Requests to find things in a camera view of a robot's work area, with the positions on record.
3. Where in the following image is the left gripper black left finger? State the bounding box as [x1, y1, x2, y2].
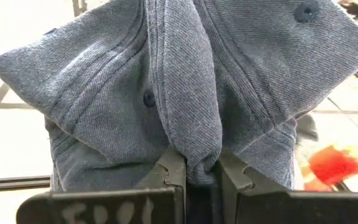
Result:
[16, 149, 186, 224]

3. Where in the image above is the black aluminium rail frame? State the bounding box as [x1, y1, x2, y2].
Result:
[0, 156, 52, 193]

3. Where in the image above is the blue denim baseball cap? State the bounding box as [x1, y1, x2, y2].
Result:
[0, 0, 358, 194]

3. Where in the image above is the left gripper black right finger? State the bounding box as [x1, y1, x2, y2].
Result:
[216, 151, 358, 224]

